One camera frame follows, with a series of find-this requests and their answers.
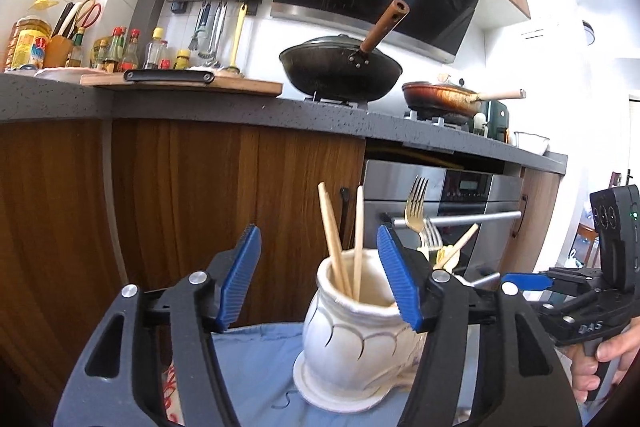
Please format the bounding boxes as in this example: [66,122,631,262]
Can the gold fork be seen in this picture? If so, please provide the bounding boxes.
[403,176,431,253]

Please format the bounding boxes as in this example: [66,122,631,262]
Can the black wok wooden handle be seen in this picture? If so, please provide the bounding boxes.
[278,0,411,104]

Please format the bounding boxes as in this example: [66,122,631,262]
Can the yellow tulip spoon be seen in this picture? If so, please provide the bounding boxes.
[433,245,462,272]

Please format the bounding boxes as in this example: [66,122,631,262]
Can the grey kitchen countertop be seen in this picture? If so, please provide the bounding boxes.
[0,73,569,174]

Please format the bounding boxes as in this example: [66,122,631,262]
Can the row of sauce bottles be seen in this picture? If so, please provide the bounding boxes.
[65,26,193,72]

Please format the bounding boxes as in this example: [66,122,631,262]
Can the wooden cutting board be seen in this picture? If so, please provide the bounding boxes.
[80,71,284,98]

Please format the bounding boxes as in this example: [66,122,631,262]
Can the brown frying pan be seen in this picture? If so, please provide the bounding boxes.
[401,76,527,118]

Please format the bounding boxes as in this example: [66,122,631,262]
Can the red handled scissors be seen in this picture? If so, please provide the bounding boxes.
[74,0,103,38]

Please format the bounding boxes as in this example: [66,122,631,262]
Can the hanging metal kitchen utensil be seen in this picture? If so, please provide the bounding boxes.
[189,3,213,58]
[207,2,230,68]

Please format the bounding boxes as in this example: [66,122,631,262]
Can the dark green appliance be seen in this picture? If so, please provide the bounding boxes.
[479,99,511,142]

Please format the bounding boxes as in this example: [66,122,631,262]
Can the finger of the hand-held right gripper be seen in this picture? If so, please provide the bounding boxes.
[500,269,568,294]

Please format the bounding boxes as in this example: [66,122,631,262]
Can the silver fork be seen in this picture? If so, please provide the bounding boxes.
[419,218,444,260]

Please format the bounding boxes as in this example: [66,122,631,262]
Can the blue printed blanket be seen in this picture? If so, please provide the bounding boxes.
[160,323,481,427]

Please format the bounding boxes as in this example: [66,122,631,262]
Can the wooden base cabinet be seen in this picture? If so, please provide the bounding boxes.
[0,119,367,413]

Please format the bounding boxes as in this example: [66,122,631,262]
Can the stainless steel oven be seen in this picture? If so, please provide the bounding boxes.
[361,158,527,290]

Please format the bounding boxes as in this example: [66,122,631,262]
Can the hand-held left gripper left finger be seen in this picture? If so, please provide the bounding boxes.
[52,224,263,427]

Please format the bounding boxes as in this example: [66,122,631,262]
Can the gas stove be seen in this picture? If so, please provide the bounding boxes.
[302,91,476,128]

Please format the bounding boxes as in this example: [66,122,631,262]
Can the short steel oven handle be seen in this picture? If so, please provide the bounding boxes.
[462,271,502,290]

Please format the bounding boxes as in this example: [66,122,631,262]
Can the white bowl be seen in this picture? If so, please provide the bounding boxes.
[512,131,551,156]

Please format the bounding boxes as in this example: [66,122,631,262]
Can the black handled knife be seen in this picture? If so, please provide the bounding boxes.
[51,2,76,38]

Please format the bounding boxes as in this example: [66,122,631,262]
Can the black riveted handle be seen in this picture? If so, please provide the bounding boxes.
[123,69,216,86]

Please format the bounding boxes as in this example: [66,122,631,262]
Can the narrow wooden cabinet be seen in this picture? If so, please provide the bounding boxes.
[500,164,563,273]

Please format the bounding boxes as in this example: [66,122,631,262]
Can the yellow cooking oil bottle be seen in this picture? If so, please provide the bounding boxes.
[4,0,54,72]

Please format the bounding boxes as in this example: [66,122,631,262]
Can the long steel oven handle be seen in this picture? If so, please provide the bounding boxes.
[391,208,524,230]

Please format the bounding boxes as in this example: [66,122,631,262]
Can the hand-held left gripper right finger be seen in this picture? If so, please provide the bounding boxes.
[376,223,583,427]

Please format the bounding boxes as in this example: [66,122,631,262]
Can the yellow handled brush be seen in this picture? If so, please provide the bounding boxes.
[221,3,249,75]

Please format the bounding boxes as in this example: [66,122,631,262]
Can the cream ceramic utensil holder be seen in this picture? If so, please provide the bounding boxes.
[301,248,475,400]

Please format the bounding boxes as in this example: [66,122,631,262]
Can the wooden knife block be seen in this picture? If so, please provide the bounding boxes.
[43,34,77,69]

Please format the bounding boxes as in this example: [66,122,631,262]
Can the person's right hand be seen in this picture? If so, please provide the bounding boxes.
[571,314,640,403]

